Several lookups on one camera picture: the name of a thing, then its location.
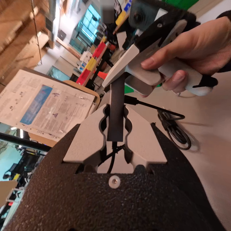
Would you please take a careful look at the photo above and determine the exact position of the white cardboard box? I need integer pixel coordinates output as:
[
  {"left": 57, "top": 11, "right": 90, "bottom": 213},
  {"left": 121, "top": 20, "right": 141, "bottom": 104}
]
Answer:
[{"left": 79, "top": 51, "right": 92, "bottom": 62}]

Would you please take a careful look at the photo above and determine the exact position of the silver ventilation duct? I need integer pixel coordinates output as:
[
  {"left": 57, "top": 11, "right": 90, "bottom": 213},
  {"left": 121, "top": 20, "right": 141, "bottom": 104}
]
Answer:
[{"left": 49, "top": 0, "right": 56, "bottom": 42}]

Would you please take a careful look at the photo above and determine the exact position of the grey metal USB hub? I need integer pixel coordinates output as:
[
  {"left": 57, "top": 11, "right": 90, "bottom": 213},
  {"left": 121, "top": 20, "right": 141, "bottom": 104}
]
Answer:
[{"left": 107, "top": 73, "right": 125, "bottom": 142}]

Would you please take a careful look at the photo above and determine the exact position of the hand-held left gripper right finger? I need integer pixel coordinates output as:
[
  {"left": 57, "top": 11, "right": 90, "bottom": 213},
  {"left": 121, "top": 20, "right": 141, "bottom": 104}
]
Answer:
[{"left": 123, "top": 105, "right": 167, "bottom": 172}]

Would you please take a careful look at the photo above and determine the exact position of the black USB cable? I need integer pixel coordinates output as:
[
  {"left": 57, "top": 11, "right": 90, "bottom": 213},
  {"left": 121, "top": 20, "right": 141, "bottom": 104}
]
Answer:
[{"left": 124, "top": 95, "right": 192, "bottom": 150}]

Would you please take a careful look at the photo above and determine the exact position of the small yellow plastic bin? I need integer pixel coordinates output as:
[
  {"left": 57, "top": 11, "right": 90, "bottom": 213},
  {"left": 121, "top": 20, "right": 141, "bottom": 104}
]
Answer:
[{"left": 85, "top": 58, "right": 97, "bottom": 71}]

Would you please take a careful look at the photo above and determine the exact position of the black metal pole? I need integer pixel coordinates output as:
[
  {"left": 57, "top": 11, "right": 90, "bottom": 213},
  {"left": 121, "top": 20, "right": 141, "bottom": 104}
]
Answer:
[{"left": 0, "top": 133, "right": 52, "bottom": 152}]

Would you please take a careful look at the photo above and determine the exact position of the orange traffic cone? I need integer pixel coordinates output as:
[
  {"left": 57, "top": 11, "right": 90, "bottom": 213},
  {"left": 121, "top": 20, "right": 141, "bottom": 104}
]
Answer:
[{"left": 97, "top": 71, "right": 109, "bottom": 80}]

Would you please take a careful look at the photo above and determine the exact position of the person's right hand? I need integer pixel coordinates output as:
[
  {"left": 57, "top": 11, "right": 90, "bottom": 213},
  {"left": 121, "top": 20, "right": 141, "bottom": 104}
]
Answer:
[{"left": 140, "top": 16, "right": 231, "bottom": 98}]

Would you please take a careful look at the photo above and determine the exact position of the grey desk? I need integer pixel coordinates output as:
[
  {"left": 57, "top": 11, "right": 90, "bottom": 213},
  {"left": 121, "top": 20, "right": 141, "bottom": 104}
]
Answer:
[{"left": 97, "top": 0, "right": 231, "bottom": 231}]

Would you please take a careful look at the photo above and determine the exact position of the wooden document stand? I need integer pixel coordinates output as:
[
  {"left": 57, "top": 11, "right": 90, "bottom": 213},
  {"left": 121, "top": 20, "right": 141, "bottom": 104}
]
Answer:
[{"left": 0, "top": 67, "right": 100, "bottom": 147}]

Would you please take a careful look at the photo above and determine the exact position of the red plastic bin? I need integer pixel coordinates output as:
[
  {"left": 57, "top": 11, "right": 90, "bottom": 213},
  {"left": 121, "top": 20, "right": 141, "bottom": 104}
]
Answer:
[{"left": 76, "top": 42, "right": 107, "bottom": 85}]

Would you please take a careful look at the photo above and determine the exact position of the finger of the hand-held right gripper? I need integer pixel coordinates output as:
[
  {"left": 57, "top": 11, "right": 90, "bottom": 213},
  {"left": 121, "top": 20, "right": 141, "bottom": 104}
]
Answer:
[{"left": 102, "top": 44, "right": 140, "bottom": 89}]

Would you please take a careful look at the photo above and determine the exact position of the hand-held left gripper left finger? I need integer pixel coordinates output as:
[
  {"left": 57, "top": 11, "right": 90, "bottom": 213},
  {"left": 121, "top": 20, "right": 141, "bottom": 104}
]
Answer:
[{"left": 63, "top": 104, "right": 110, "bottom": 167}]

